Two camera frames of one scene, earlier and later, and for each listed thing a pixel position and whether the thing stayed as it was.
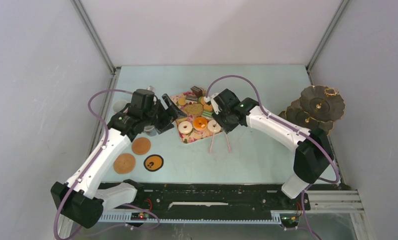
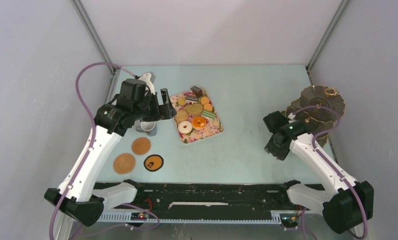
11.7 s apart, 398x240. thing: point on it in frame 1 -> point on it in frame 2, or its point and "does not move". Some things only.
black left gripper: x=166 y=124 -> x=166 y=111
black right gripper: x=227 y=128 -> x=280 y=155
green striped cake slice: x=207 y=113 does not move
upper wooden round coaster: x=141 y=146 does not move
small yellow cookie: x=182 y=101 does not move
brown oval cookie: x=197 y=109 does not move
